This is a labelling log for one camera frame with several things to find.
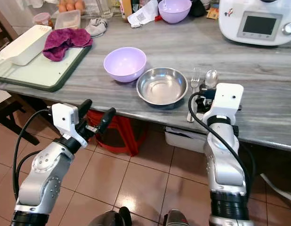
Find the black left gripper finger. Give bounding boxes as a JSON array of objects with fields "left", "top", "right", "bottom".
[
  {"left": 78, "top": 99, "right": 93, "bottom": 119},
  {"left": 97, "top": 107, "right": 116, "bottom": 135}
]

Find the steel fork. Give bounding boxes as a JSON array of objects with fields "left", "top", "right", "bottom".
[{"left": 186, "top": 67, "right": 202, "bottom": 123}]

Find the steel spoon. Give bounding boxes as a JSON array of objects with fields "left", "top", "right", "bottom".
[{"left": 203, "top": 69, "right": 219, "bottom": 91}]

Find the red stool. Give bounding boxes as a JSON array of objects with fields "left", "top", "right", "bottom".
[{"left": 87, "top": 110, "right": 150, "bottom": 157}]

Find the stainless steel bowl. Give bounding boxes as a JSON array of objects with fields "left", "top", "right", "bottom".
[{"left": 136, "top": 67, "right": 189, "bottom": 106}]

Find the white storage box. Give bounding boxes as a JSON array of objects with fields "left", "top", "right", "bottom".
[{"left": 164, "top": 126, "right": 210, "bottom": 153}]

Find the pale green tray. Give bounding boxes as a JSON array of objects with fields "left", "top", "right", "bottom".
[{"left": 0, "top": 45, "right": 92, "bottom": 92}]

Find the lilac plastic bowl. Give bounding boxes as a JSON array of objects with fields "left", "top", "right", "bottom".
[
  {"left": 103, "top": 47, "right": 147, "bottom": 83},
  {"left": 158, "top": 0, "right": 193, "bottom": 24}
]

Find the magenta towel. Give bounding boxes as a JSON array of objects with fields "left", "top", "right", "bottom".
[{"left": 43, "top": 28, "right": 93, "bottom": 62}]

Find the white kitchen machine with screen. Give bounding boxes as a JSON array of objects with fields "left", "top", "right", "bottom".
[{"left": 218, "top": 0, "right": 291, "bottom": 47}]

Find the small yellow packet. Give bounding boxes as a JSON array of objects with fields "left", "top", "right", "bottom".
[{"left": 206, "top": 7, "right": 220, "bottom": 20}]

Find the grey cloth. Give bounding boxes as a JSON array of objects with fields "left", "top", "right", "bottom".
[{"left": 85, "top": 18, "right": 109, "bottom": 38}]

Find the black round object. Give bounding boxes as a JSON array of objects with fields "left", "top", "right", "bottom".
[{"left": 189, "top": 0, "right": 207, "bottom": 18}]

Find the white plastic cutlery box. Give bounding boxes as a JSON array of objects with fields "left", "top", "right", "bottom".
[{"left": 0, "top": 24, "right": 53, "bottom": 66}]

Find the clear plastic food container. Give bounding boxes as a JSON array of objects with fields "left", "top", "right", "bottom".
[{"left": 55, "top": 10, "right": 81, "bottom": 30}]

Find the grey black left robot leg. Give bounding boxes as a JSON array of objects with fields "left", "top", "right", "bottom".
[{"left": 88, "top": 207, "right": 133, "bottom": 226}]

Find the white paper packet with code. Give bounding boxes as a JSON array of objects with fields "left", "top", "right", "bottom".
[{"left": 127, "top": 0, "right": 159, "bottom": 28}]

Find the small jar with pink lid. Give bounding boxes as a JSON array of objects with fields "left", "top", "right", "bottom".
[{"left": 33, "top": 12, "right": 53, "bottom": 27}]

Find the clear drinking glass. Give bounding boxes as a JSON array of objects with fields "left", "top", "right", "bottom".
[{"left": 96, "top": 0, "right": 112, "bottom": 18}]

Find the orange bottle with white cap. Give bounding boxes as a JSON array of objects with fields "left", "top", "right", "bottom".
[{"left": 121, "top": 0, "right": 133, "bottom": 22}]

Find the white floor pipe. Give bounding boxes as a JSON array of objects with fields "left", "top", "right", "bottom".
[{"left": 261, "top": 172, "right": 291, "bottom": 205}]

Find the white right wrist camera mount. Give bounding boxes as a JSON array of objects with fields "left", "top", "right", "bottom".
[{"left": 208, "top": 83, "right": 244, "bottom": 126}]

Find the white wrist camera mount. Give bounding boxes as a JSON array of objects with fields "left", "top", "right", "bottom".
[
  {"left": 208, "top": 83, "right": 244, "bottom": 126},
  {"left": 51, "top": 103, "right": 89, "bottom": 147}
]

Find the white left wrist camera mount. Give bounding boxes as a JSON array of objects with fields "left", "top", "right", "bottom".
[{"left": 51, "top": 103, "right": 89, "bottom": 147}]

